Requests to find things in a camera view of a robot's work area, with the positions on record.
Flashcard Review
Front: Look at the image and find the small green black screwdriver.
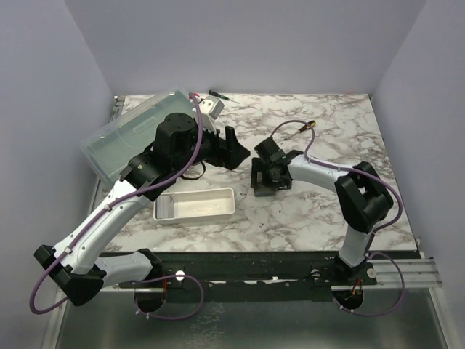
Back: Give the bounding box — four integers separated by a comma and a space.
208, 89, 238, 104

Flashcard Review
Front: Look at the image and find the translucent green plastic toolbox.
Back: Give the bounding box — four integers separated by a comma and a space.
81, 89, 193, 188

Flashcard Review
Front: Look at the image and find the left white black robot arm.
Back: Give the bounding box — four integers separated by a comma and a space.
33, 113, 250, 306

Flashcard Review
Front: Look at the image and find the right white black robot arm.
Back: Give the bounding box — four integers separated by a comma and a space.
251, 137, 393, 285

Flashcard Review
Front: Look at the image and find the white rectangular tray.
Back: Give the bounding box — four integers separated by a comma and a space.
153, 188, 235, 225

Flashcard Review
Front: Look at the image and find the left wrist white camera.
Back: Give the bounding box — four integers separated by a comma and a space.
199, 95, 224, 134

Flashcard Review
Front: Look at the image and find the black front mounting rail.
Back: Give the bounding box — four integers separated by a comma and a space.
120, 252, 377, 302

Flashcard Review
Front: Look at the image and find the yellow black handle screwdriver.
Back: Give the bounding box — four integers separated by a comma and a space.
285, 120, 316, 140

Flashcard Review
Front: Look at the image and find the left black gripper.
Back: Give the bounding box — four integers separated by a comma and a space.
174, 118, 251, 172

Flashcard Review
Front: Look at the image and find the grey cards stack in tray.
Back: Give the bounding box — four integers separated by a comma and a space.
155, 193, 175, 220

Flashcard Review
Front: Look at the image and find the grey card holder wallet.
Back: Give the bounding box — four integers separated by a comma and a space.
253, 182, 278, 197

